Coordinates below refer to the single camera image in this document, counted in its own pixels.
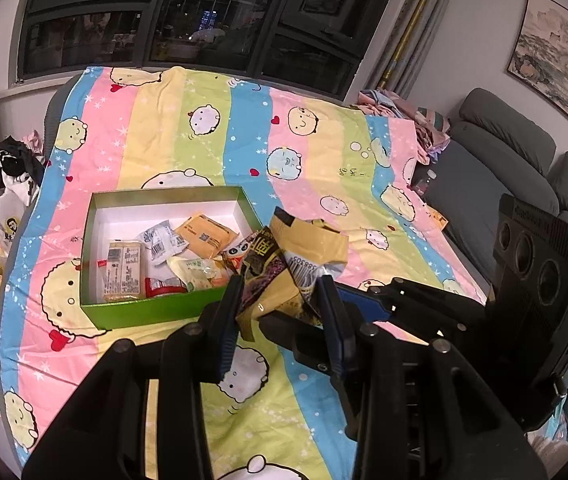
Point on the orange panda-print snack packet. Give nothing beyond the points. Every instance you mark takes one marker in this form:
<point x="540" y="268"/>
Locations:
<point x="236" y="250"/>

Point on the white tote bag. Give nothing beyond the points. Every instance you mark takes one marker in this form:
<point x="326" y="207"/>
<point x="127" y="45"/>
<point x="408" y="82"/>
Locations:
<point x="6" y="220"/>

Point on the pile of dark clothes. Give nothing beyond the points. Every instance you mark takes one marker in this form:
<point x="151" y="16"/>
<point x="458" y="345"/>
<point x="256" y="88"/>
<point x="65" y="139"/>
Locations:
<point x="9" y="165"/>

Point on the green cardboard box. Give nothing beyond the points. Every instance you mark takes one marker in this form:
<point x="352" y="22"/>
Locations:
<point x="129" y="315"/>

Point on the framed landscape painting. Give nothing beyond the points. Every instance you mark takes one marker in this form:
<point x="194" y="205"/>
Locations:
<point x="553" y="55"/>

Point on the white blue-print snack packet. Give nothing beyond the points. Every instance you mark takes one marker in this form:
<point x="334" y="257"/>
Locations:
<point x="161" y="242"/>

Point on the dark window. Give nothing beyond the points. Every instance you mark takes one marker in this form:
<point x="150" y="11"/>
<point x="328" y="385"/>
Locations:
<point x="89" y="40"/>

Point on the small red snack packet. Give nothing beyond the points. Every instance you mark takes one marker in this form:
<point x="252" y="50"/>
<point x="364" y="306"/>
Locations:
<point x="164" y="286"/>

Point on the grey sofa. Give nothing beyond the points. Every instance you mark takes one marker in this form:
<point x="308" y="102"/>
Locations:
<point x="503" y="130"/>

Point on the small bottle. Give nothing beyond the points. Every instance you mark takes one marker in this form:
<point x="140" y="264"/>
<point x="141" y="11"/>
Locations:
<point x="430" y="182"/>

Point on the yellow-orange snack packet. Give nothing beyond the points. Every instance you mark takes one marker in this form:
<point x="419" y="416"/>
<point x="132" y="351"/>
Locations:
<point x="206" y="232"/>

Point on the pile of pink clothes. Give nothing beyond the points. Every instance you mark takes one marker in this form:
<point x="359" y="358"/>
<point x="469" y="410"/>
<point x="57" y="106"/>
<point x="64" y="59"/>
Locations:
<point x="428" y="125"/>

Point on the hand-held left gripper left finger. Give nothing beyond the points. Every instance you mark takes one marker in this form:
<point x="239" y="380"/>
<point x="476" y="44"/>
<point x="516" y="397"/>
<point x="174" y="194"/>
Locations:
<point x="229" y="326"/>

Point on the crinkled gold snack bag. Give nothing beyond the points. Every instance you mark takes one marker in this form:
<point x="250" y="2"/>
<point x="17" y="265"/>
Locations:
<point x="309" y="245"/>

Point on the yellow cracker packet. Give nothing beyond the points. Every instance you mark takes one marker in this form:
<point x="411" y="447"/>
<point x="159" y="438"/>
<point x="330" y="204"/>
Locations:
<point x="123" y="270"/>

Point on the striped cartoon printed blanket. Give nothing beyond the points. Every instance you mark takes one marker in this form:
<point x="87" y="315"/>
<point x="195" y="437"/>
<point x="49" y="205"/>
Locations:
<point x="164" y="125"/>

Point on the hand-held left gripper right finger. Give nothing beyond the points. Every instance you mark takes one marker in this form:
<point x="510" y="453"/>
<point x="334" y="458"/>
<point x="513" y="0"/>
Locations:
<point x="334" y="331"/>

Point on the pale green snack packet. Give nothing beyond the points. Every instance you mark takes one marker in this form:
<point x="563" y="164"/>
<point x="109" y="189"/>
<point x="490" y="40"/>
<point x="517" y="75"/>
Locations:
<point x="191" y="272"/>

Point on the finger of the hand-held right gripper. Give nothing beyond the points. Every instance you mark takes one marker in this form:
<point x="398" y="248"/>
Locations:
<point x="289" y="336"/>
<point x="368" y="305"/>

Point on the grey curtain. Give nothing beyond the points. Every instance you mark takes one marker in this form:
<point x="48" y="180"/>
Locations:
<point x="413" y="35"/>

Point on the small orange packet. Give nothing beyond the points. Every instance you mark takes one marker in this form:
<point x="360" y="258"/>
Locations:
<point x="439" y="220"/>

